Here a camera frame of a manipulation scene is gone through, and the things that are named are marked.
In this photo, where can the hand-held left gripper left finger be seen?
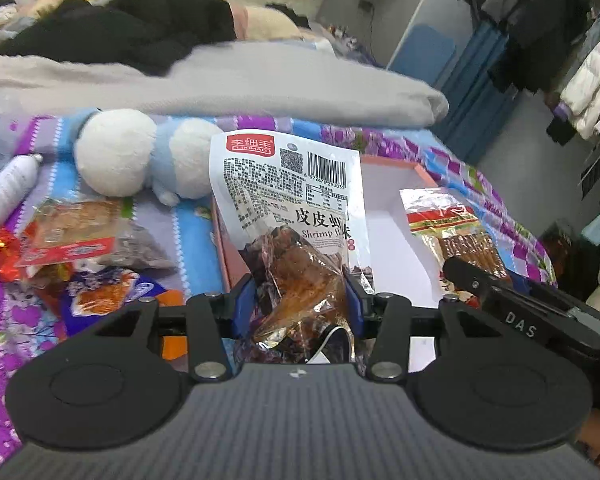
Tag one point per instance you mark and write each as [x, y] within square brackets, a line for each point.
[242, 305]

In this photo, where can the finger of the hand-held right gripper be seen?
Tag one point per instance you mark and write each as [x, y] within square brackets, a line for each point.
[472, 277]

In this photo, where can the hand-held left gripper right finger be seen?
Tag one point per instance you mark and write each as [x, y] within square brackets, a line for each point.
[352, 305]

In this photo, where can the sausage snack packet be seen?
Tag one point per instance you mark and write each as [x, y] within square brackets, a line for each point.
[440, 220]

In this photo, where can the pink cardboard box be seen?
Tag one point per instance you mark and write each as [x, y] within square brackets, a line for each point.
[385, 220]

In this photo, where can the white shrimp snack packet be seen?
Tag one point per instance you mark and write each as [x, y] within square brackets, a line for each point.
[280, 185]

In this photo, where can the small orange snack packet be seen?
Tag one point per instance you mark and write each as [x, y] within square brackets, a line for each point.
[175, 347]

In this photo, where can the floral striped bedsheet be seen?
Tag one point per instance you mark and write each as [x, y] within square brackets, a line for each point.
[480, 185]

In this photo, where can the dark clear snack packet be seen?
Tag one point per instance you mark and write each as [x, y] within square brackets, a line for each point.
[140, 250]

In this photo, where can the blue purple snack packet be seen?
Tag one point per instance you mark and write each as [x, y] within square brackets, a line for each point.
[105, 295]

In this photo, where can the orange red snack packet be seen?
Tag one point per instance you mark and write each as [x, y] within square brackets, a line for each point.
[70, 230]

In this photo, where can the blue curtain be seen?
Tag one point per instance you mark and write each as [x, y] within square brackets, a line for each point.
[480, 85]

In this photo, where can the white and blue plush toy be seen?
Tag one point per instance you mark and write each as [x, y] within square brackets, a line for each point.
[115, 155]

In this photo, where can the grey blanket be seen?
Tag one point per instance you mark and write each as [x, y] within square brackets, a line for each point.
[280, 80]

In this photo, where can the hanging white puffer jacket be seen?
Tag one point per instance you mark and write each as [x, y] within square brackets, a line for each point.
[595, 80]

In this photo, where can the red foil candy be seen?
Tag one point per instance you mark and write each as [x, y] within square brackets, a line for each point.
[2, 255]

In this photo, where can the row of small bottles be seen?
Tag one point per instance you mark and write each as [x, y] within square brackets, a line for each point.
[345, 42]

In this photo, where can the hanging black coat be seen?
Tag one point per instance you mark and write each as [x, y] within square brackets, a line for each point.
[545, 25]

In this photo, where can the white bottle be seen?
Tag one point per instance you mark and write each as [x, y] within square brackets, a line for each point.
[5, 190]

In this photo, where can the cream pillow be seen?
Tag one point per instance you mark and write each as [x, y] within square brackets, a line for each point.
[275, 25]

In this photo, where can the pink pillow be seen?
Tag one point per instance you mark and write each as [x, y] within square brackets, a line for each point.
[237, 20]

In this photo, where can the small black garment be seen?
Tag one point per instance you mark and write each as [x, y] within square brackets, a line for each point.
[292, 14]

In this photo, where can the black jacket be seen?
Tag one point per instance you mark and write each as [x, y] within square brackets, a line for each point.
[130, 25]

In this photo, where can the wall power outlet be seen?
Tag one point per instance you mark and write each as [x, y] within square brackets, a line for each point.
[365, 6]

